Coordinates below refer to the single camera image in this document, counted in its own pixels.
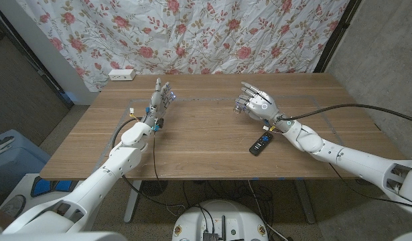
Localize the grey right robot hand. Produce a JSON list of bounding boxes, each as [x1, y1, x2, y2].
[[234, 80, 294, 133]]

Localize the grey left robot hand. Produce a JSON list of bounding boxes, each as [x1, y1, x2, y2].
[[140, 77, 177, 132]]

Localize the black TV remote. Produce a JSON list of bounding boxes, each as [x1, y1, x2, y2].
[[249, 131, 274, 157]]

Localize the white power strip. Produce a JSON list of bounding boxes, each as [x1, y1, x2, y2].
[[108, 68, 137, 82]]

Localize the floral rose backdrop cloth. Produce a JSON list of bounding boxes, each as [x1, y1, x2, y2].
[[16, 0, 350, 92]]

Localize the black round floor disc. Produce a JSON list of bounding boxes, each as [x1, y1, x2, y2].
[[140, 179, 169, 197]]

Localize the black backdrop stand pole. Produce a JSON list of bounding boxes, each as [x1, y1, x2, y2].
[[313, 0, 362, 74]]

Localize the white table leg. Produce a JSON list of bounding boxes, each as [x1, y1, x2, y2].
[[123, 179, 143, 224]]

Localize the grey table leg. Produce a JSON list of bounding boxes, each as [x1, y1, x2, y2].
[[294, 179, 316, 224]]

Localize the white robot torso base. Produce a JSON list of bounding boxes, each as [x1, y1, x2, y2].
[[171, 199, 269, 241]]

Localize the white and blue floor box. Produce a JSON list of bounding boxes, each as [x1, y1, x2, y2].
[[0, 173, 80, 218]]

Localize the blue plastic storage bin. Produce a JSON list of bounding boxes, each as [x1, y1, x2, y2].
[[0, 129, 52, 190]]

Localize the white clips on bin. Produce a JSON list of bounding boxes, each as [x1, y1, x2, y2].
[[0, 135, 16, 159]]

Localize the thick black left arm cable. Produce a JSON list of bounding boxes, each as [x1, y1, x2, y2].
[[111, 116, 186, 208]]

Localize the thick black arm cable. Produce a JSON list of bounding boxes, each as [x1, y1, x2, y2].
[[111, 116, 186, 208], [277, 103, 412, 125]]

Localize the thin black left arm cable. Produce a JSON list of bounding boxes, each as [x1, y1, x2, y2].
[[152, 131, 171, 204]]

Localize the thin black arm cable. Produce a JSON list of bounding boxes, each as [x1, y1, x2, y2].
[[328, 163, 412, 210], [152, 131, 171, 204]]

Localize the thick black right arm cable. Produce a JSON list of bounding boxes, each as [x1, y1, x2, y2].
[[277, 103, 412, 125]]

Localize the black floor cable tangle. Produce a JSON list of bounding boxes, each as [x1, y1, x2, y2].
[[182, 179, 275, 235]]

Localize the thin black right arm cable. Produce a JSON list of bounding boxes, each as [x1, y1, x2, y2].
[[328, 163, 412, 210]]

